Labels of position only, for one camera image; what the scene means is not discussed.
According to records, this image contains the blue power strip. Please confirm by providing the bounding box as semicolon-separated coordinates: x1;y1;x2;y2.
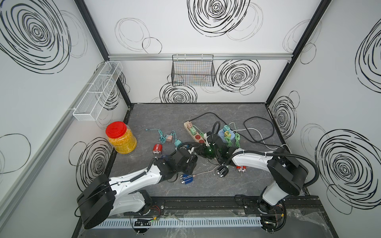
217;125;235;143

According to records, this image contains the black wire basket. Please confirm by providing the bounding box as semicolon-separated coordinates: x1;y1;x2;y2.
171;59;216;87

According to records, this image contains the white wire shelf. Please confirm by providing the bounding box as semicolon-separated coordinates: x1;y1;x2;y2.
73;61;123;122

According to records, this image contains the clear jar of yellow flakes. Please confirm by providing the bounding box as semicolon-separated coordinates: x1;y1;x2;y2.
106;122;138;154

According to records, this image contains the teal USB charger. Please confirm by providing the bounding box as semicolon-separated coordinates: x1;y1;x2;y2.
175;139;182;147

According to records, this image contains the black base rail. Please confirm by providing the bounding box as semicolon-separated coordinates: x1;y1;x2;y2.
148;195;322;216

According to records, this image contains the green USB charger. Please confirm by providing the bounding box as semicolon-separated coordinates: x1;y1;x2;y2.
190;127;197;135

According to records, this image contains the aluminium wall rail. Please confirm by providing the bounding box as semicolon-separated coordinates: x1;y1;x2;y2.
108;53;293;61

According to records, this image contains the pink charging cable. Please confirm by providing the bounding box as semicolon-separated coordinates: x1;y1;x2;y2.
192;165;221;177

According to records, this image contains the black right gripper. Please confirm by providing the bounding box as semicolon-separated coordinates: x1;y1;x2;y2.
194;143;221;159

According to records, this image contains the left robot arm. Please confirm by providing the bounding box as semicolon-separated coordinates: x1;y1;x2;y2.
76;148;198;230

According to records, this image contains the white slotted cable duct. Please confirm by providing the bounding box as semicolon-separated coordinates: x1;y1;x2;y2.
95;217;263;229

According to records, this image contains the beige power strip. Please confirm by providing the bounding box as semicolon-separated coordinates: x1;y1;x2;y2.
184;121;206;144

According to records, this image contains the teal charging cable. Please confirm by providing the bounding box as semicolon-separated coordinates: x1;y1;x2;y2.
145;127;176;145

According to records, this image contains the light green charging cable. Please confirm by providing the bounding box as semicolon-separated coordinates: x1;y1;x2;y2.
224;132;242;148

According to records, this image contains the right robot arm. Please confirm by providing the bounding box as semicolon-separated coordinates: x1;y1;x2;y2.
204;134;310;208

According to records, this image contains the black corner frame post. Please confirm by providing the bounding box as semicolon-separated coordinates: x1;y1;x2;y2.
74;0;132;108

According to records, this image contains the right black corner post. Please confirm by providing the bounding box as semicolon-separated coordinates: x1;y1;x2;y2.
266;0;331;107

